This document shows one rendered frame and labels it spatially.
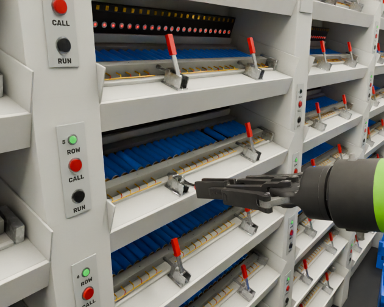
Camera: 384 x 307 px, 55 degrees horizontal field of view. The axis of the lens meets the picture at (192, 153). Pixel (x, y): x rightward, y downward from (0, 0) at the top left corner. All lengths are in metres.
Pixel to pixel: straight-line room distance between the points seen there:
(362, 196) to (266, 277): 0.71
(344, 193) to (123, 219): 0.33
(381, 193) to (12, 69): 0.45
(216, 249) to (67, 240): 0.43
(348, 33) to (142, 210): 1.27
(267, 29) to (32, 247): 0.77
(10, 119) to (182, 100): 0.30
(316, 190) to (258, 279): 0.66
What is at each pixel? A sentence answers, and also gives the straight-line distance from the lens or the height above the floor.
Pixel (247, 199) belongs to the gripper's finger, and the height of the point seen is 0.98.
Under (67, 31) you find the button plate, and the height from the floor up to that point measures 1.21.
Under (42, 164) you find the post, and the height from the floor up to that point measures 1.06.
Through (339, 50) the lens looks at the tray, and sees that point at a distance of 1.69.
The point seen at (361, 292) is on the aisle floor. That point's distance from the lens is 2.18.
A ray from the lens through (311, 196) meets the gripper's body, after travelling 0.51.
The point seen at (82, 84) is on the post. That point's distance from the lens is 0.50.
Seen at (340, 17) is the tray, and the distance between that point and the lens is 1.32.
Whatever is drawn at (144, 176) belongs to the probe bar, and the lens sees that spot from 0.67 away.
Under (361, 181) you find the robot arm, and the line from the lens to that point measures 0.48.
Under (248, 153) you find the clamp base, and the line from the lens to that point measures 0.89.
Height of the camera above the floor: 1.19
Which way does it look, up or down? 15 degrees down
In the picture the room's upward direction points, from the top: 1 degrees counter-clockwise
